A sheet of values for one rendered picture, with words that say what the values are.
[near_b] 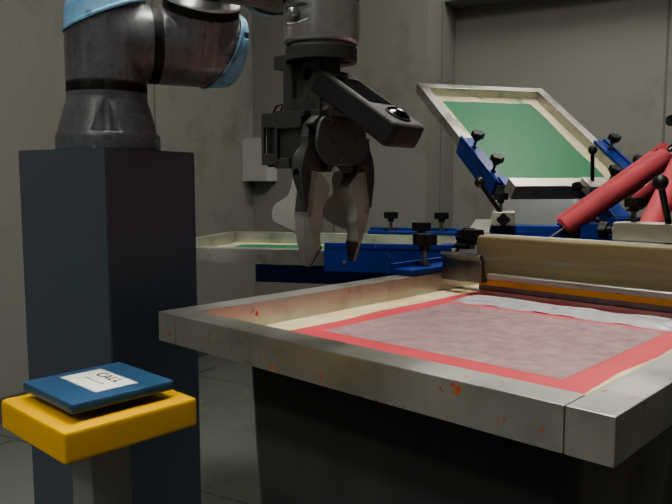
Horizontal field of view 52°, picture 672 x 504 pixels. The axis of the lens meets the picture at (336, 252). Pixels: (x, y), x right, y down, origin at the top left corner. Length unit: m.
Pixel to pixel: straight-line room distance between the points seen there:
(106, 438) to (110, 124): 0.54
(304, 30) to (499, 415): 0.39
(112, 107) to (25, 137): 2.71
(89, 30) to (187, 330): 0.46
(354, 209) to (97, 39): 0.51
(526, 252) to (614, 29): 3.63
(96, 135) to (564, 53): 4.01
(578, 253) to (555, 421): 0.64
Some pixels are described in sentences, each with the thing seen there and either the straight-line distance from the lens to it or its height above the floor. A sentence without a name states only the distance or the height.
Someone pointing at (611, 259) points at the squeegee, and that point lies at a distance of 1.15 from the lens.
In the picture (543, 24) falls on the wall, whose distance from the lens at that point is 4.86.
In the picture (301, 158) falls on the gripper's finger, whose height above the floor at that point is 1.18.
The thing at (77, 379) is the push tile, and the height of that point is 0.97.
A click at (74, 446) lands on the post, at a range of 0.62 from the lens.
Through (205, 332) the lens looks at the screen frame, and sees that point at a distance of 0.84.
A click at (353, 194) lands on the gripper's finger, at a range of 0.70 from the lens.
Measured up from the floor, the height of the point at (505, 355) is 0.95.
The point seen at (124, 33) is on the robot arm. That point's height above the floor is 1.36.
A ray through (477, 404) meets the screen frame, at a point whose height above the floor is 0.97.
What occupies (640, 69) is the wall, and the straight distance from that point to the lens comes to 4.70.
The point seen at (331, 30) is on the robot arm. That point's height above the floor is 1.30.
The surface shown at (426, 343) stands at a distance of 0.87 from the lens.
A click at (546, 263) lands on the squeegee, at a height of 1.02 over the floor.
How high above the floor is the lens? 1.15
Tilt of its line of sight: 6 degrees down
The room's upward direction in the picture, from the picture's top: straight up
